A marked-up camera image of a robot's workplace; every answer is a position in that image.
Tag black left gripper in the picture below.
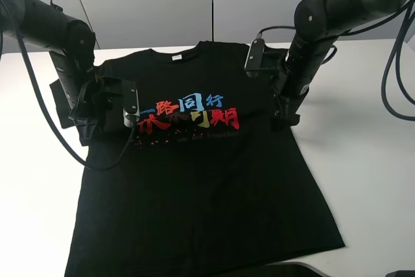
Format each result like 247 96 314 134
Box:
68 77 126 146

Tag black cable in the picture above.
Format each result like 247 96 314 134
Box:
0 0 137 171
381 0 415 119

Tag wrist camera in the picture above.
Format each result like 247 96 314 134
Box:
244 38 265 78
121 80 140 128

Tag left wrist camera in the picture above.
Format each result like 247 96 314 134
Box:
121 80 140 128

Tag black printed t-shirt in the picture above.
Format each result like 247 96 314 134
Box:
65 42 344 276

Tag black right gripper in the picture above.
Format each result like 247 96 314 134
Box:
262 50 303 131

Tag right black cable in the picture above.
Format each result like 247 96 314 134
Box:
381 0 415 119

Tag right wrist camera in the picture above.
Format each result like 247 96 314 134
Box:
244 38 265 78

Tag left black cable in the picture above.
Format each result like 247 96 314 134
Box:
0 0 137 171

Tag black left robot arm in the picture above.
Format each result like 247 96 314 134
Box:
1 0 138 146

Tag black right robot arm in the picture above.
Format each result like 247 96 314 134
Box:
270 0 414 128

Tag black object bottom right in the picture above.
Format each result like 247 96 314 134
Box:
385 270 415 277

